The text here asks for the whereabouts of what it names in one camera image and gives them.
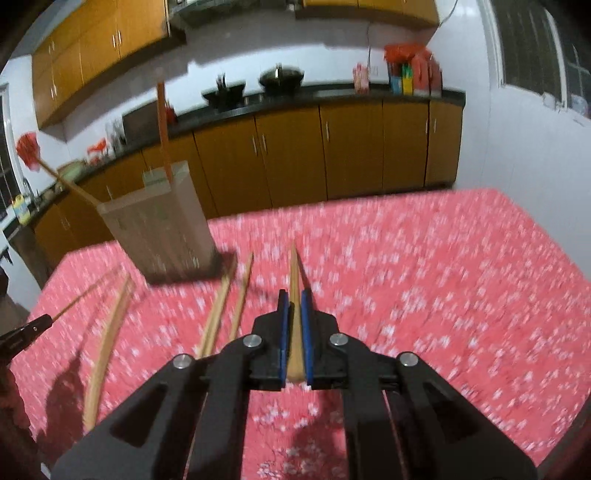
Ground pale chair back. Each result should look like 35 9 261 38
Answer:
142 167 173 190

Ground wooden chopstick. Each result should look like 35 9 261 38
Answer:
228 252 256 343
50 270 123 321
198 271 237 358
39 158 101 208
287 244 309 385
156 82 174 182
83 274 134 432

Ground steel range hood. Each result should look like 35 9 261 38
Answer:
167 0 297 29

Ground stacked bowls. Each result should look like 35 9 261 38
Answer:
57 159 87 184

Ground wall cable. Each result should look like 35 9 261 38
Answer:
366 0 459 68

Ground red cooking oil bottle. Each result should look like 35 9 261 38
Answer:
429 56 444 97
414 53 433 96

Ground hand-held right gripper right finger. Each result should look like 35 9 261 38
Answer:
301 290 539 480

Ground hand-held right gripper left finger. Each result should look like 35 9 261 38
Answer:
51 290 290 480

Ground red plastic bag over bottles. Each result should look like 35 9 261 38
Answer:
384 43 432 64

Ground red floral tablecloth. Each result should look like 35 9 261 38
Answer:
9 187 591 480

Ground dark cutting board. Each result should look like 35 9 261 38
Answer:
122 99 161 142

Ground beige perforated chopstick holder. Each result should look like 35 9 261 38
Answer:
97 160 221 284

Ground barred window with white frame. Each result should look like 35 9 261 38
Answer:
487 0 591 121
0 83 24 209

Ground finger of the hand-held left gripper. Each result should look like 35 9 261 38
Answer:
0 314 54 352

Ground black kitchen countertop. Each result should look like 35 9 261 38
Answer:
28 83 467 217

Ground pink plastic bottle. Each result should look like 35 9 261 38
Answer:
353 62 373 93

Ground wooden wall cabinets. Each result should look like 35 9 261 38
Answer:
31 0 440 131

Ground wooden base cabinets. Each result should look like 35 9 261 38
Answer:
32 99 464 268

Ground black wok with lid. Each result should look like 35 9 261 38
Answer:
257 64 306 92

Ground red plastic bag on wall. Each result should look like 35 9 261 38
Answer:
16 131 45 172

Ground yellow detergent bottle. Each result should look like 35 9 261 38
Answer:
12 194 31 225

